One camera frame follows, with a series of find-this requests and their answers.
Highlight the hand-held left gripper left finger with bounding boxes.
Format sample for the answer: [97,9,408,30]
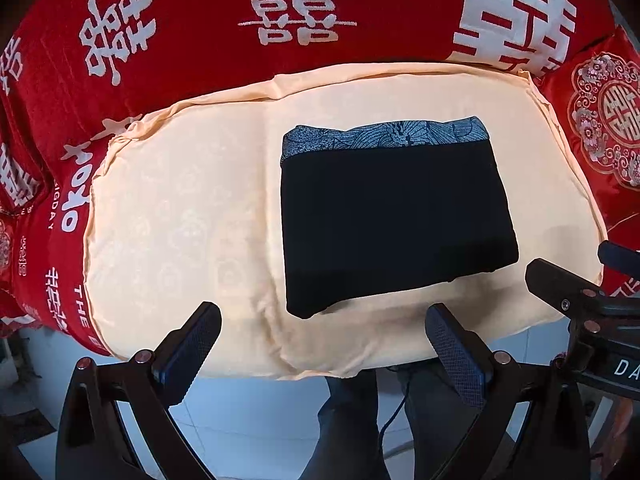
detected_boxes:
[55,301,223,480]

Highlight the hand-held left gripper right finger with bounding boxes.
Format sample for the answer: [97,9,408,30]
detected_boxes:
[414,302,601,480]

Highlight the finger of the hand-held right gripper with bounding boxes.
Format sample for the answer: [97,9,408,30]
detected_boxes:
[525,258,607,322]
[597,240,640,282]

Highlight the dark pants with patterned waistband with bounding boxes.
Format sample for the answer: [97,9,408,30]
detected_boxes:
[279,116,521,320]

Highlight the person's right leg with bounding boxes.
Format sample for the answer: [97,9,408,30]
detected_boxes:
[400,366,483,480]

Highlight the person's leg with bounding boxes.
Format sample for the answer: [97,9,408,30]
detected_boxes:
[300,372,392,480]
[400,366,483,480]

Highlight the person's left leg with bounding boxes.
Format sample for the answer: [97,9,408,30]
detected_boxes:
[300,372,392,480]

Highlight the cream cushion cover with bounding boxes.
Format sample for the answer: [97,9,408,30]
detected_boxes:
[82,62,610,380]

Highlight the red embroidered pillow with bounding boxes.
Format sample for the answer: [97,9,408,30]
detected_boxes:
[532,25,640,241]

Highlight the red blanket with white print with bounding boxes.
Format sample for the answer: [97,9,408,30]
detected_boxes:
[0,0,640,358]

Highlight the black cable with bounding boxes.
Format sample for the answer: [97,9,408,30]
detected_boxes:
[377,370,417,480]

